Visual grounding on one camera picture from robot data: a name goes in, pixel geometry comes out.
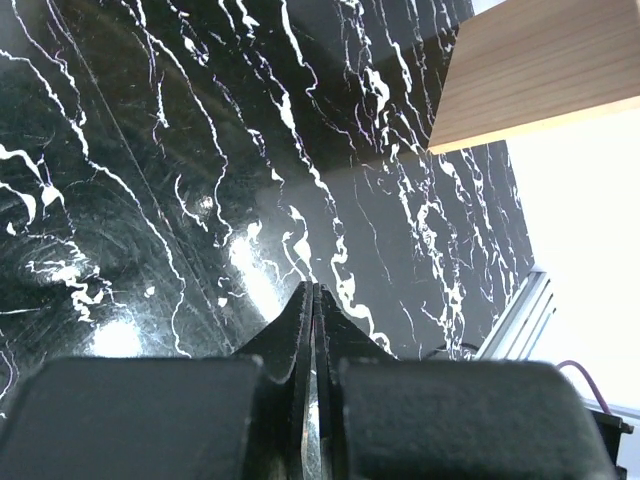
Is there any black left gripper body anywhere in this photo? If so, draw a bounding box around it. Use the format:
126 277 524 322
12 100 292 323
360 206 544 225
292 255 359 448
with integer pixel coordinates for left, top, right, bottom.
586 406 634 480

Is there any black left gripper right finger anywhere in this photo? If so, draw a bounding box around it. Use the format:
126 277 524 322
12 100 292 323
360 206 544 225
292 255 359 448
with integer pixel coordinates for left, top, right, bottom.
313 286 616 479

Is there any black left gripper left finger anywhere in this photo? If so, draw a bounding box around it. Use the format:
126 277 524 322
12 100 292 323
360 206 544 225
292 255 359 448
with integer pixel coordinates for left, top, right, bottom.
1 282 314 479

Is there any wooden two-tier shelf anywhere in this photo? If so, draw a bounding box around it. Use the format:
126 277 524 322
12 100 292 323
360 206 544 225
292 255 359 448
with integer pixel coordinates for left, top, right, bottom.
428 0 639 154

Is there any aluminium rail frame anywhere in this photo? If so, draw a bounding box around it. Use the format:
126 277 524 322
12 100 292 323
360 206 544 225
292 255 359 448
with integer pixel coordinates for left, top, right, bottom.
473 271 557 361

